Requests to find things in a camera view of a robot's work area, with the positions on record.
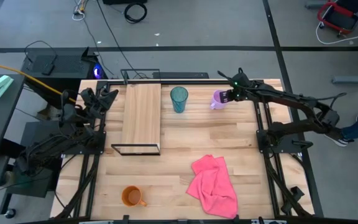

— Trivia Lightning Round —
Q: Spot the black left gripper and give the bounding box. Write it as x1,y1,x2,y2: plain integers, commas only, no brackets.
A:
79,88,120,119

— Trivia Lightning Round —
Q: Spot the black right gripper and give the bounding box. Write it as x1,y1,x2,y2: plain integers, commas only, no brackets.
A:
219,67,255,104

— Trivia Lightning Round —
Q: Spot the pale pink mug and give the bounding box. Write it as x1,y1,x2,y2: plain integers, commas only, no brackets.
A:
209,90,229,111

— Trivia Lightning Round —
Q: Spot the teal faceted plastic tumbler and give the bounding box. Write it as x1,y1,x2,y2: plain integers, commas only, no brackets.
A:
170,86,190,114

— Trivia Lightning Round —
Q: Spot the orange mug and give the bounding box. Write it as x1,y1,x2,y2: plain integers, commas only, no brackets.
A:
121,185,148,208

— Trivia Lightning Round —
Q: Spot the black flat bar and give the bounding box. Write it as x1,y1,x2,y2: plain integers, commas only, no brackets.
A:
152,72,210,80

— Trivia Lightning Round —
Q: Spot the black computer tower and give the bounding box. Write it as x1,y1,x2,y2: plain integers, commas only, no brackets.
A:
21,46,108,108

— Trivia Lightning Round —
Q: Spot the small black device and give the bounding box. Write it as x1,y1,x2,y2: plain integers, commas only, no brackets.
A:
41,63,56,77

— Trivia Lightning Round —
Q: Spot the pink knitted cloth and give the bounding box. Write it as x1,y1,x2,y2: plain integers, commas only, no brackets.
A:
185,154,239,220

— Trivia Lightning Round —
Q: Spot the mint green stapler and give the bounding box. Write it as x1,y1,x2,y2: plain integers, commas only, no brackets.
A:
0,75,14,100

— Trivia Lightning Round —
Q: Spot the black box under desk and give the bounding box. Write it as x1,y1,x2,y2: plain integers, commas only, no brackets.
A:
6,167,55,198

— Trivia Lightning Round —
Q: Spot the person's shoe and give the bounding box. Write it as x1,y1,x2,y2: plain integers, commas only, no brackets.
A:
324,127,354,147

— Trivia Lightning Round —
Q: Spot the red and black cart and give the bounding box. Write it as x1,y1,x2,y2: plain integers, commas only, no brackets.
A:
317,0,358,35

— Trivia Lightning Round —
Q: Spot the wooden shelf with black frame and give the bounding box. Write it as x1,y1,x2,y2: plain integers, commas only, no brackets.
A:
111,68,162,156

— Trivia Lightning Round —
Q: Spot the long black floor cable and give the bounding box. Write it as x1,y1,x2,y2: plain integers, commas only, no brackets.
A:
95,0,145,79

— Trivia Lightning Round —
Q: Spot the coiled black cable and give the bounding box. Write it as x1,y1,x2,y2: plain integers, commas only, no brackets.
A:
124,2,148,24

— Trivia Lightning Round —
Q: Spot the white and yellow cable bundle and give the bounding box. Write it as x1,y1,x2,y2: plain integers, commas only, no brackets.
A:
71,0,90,22

